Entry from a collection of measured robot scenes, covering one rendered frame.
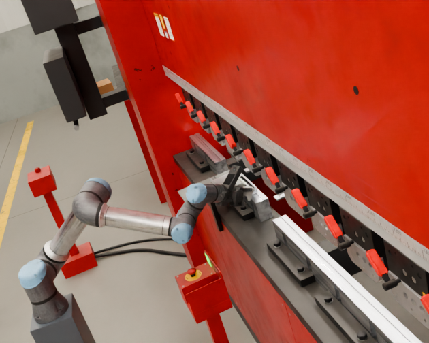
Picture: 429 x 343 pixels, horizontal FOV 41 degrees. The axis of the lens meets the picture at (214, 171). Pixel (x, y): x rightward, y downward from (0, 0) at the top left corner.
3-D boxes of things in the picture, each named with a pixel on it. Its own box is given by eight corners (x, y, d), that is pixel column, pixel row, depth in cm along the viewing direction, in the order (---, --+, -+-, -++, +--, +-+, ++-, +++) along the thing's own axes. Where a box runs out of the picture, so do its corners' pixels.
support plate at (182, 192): (178, 192, 263) (177, 190, 263) (229, 171, 268) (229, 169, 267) (188, 207, 247) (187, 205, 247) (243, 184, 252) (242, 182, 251)
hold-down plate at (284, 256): (267, 249, 222) (265, 242, 221) (280, 243, 223) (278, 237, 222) (302, 288, 196) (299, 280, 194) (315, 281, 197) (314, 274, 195)
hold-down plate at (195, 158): (186, 156, 330) (185, 152, 329) (195, 153, 331) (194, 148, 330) (201, 173, 304) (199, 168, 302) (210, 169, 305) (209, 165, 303)
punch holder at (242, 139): (244, 165, 225) (233, 127, 218) (263, 157, 226) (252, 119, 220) (258, 177, 211) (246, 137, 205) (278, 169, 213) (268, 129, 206)
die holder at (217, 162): (193, 150, 336) (188, 136, 332) (202, 147, 337) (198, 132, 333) (220, 179, 291) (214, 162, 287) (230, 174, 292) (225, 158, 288)
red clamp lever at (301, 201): (289, 189, 166) (306, 218, 162) (302, 184, 167) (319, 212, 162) (289, 192, 167) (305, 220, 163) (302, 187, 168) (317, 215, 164)
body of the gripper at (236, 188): (231, 203, 241) (211, 204, 232) (233, 183, 240) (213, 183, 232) (245, 206, 235) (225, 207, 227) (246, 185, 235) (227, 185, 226)
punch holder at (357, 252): (348, 258, 153) (337, 206, 146) (376, 246, 155) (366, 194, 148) (380, 286, 140) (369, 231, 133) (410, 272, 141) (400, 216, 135)
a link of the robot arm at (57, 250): (24, 273, 244) (82, 186, 220) (39, 253, 258) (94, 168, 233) (48, 288, 246) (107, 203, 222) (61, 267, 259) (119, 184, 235)
